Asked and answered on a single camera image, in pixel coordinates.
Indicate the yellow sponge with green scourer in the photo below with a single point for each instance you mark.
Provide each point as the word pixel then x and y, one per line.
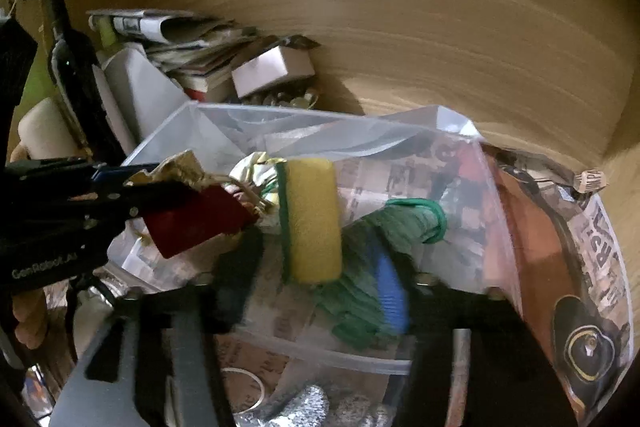
pixel 313 222

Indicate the red gold foil wrapper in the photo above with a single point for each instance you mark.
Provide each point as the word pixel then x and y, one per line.
pixel 197 222

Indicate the cream white roll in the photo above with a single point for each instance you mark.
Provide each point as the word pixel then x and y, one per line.
pixel 44 129

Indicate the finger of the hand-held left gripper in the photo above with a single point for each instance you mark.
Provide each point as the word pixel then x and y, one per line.
pixel 150 199
pixel 117 175

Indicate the person's left hand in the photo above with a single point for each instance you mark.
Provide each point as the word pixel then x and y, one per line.
pixel 30 322

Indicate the stack of papers and magazines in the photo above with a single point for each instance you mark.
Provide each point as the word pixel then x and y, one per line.
pixel 200 37

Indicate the silver glitter cloth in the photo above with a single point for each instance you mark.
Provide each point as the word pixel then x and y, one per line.
pixel 305 407

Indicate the grey folder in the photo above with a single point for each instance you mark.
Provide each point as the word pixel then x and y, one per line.
pixel 140 92

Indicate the small white cardboard box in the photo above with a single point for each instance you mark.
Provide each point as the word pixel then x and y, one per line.
pixel 272 69

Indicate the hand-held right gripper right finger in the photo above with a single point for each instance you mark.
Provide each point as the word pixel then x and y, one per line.
pixel 391 292

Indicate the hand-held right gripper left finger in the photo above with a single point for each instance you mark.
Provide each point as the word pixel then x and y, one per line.
pixel 239 272

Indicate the orange black snack packet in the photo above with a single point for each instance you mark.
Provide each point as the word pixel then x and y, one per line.
pixel 535 247

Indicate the newspaper sheet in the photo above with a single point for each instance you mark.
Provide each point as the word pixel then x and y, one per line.
pixel 607 252

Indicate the clear plastic bag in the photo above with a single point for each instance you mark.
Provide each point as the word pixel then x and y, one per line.
pixel 350 132

